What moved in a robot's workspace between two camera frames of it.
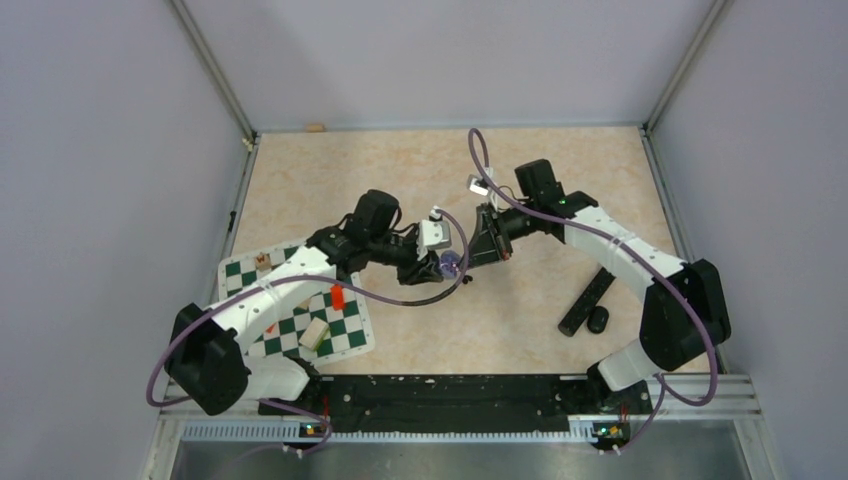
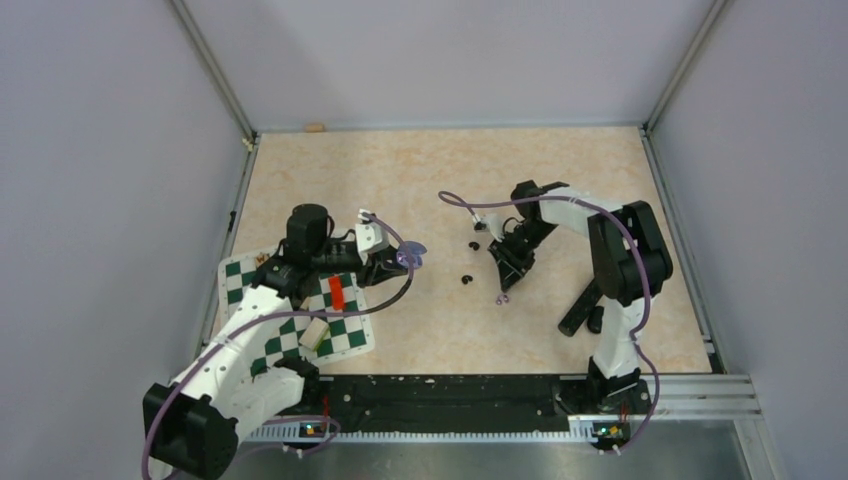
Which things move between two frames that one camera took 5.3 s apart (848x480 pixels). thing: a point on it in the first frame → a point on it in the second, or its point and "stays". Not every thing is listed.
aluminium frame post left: x=214 y=70 stays
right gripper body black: x=505 y=246 → x=518 y=249
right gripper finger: x=483 y=246 → x=508 y=275
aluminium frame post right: x=715 y=11 stays
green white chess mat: x=327 y=326 stays
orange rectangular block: x=336 y=291 stays
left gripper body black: x=410 y=271 → x=368 y=271
